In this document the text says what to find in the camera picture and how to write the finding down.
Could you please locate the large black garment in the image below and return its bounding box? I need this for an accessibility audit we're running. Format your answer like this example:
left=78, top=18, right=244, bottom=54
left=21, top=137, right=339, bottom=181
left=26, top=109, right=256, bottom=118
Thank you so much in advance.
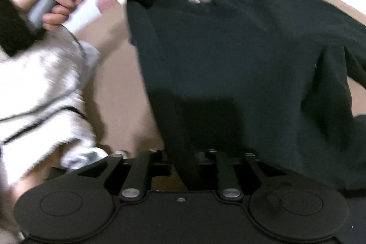
left=126, top=0, right=366, bottom=193

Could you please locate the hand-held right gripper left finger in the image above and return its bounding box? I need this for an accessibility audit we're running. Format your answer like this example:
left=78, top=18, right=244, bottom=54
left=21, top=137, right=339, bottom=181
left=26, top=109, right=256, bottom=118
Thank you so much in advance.
left=76, top=148, right=172, bottom=203

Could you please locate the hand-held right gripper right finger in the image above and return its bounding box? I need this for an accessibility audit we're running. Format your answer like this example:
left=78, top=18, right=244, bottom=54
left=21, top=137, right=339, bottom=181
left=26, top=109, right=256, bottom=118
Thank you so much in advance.
left=197, top=148, right=289, bottom=201

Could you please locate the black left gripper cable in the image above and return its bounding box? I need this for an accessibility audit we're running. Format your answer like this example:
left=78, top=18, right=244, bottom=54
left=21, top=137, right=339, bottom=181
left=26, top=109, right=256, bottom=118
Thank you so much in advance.
left=61, top=25, right=86, bottom=67

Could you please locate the person's grey fleece robe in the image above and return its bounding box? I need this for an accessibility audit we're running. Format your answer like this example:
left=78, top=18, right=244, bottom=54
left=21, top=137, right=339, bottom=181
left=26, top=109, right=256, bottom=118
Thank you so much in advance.
left=0, top=41, right=102, bottom=187

